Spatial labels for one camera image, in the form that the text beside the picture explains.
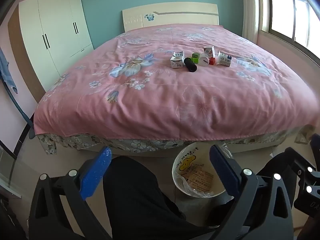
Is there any white box with red stripes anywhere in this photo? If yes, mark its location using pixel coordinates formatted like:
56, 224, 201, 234
203, 46, 216, 58

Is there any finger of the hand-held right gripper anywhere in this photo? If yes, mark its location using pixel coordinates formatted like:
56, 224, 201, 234
284, 133, 320, 180
294, 181, 320, 217

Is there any white wardrobe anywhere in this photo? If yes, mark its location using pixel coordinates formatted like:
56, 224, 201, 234
19, 0, 94, 92

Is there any white container with blue label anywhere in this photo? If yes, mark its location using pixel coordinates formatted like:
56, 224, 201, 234
216, 51, 232, 67

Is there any white round waste bin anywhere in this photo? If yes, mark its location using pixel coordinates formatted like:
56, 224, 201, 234
171, 142, 234, 199

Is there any blue hanging cloth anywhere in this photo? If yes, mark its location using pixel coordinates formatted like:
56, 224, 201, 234
0, 47, 18, 94

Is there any pink floral blanket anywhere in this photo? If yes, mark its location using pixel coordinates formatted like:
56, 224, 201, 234
33, 24, 320, 141

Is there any clear plastic cup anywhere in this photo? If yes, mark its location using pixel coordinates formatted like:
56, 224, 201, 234
199, 53, 211, 67

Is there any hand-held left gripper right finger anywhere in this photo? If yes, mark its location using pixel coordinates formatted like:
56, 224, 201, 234
209, 144, 294, 240

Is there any white bed headboard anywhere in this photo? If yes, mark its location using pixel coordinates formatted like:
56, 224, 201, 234
122, 2, 220, 33

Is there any small white milk carton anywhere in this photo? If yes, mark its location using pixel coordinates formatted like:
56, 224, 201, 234
170, 51, 186, 69

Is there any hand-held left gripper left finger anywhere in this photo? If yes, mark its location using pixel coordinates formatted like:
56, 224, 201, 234
29, 146, 112, 240

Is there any grey floral bed sheet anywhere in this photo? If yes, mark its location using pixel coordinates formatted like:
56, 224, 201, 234
37, 126, 314, 156

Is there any cream curtain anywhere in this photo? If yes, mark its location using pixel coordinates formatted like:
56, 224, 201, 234
241, 0, 263, 43

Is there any window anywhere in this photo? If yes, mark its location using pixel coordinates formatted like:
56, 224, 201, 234
260, 0, 320, 64

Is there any black cylinder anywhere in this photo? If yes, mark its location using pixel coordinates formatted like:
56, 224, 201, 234
184, 57, 198, 73

